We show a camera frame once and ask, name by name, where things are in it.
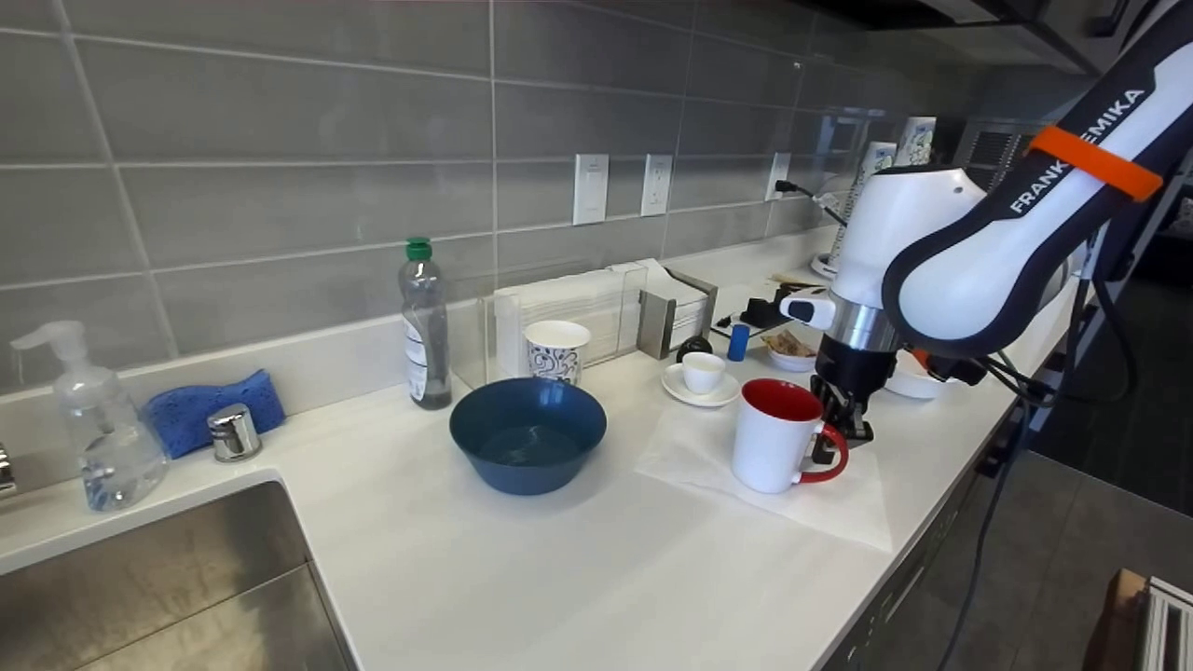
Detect white mug with red inside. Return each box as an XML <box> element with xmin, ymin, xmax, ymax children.
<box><xmin>726</xmin><ymin>375</ymin><xmax>853</xmax><ymax>499</ymax></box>

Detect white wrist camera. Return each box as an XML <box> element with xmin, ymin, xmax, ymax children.
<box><xmin>780</xmin><ymin>292</ymin><xmax>839</xmax><ymax>337</ymax></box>

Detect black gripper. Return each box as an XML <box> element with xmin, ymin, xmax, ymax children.
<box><xmin>814</xmin><ymin>332</ymin><xmax>903</xmax><ymax>449</ymax></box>

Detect wide orange strap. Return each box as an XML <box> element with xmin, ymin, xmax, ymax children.
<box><xmin>1027</xmin><ymin>123</ymin><xmax>1166</xmax><ymax>206</ymax></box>

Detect brown wooden furniture piece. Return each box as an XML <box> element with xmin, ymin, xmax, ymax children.
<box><xmin>1077</xmin><ymin>568</ymin><xmax>1193</xmax><ymax>671</ymax></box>

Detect stainless steel sink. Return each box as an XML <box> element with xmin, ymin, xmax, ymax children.
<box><xmin>0</xmin><ymin>481</ymin><xmax>367</xmax><ymax>671</ymax></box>

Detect printed white paper cup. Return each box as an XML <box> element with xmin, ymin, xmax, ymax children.
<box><xmin>517</xmin><ymin>318</ymin><xmax>594</xmax><ymax>387</ymax></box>

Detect white paper towel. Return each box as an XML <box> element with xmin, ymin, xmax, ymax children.
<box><xmin>630</xmin><ymin>390</ymin><xmax>899</xmax><ymax>554</ymax></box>

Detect small white cup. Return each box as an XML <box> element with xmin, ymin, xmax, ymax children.
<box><xmin>680</xmin><ymin>349</ymin><xmax>732</xmax><ymax>400</ymax></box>

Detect small metal knob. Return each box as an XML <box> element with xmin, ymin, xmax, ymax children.
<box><xmin>204</xmin><ymin>403</ymin><xmax>268</xmax><ymax>467</ymax></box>

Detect clear soap pump dispenser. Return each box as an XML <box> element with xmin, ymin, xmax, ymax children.
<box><xmin>9</xmin><ymin>318</ymin><xmax>172</xmax><ymax>516</ymax></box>

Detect blue sponge cloth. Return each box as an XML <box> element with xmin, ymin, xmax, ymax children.
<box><xmin>143</xmin><ymin>364</ymin><xmax>290</xmax><ymax>464</ymax></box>

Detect white saucer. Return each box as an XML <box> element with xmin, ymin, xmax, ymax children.
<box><xmin>659</xmin><ymin>361</ymin><xmax>742</xmax><ymax>409</ymax></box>

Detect clear bottle with green cap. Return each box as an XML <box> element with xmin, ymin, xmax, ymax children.
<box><xmin>394</xmin><ymin>236</ymin><xmax>455</xmax><ymax>413</ymax></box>

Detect dark blue bowl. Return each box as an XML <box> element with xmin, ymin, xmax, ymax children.
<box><xmin>448</xmin><ymin>375</ymin><xmax>613</xmax><ymax>499</ymax></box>

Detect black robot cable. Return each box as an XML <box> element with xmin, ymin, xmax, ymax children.
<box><xmin>935</xmin><ymin>276</ymin><xmax>1140</xmax><ymax>671</ymax></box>

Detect white snack bowl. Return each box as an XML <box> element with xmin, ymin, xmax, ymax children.
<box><xmin>761</xmin><ymin>330</ymin><xmax>823</xmax><ymax>375</ymax></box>

